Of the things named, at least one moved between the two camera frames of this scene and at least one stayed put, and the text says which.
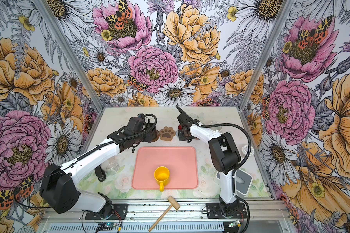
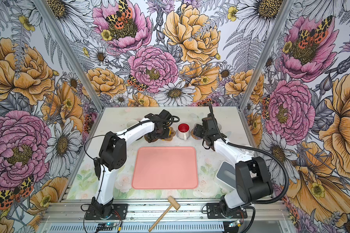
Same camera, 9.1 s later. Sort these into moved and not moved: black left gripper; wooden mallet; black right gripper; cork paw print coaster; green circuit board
Moved: black left gripper; black right gripper
Not moved: cork paw print coaster; green circuit board; wooden mallet
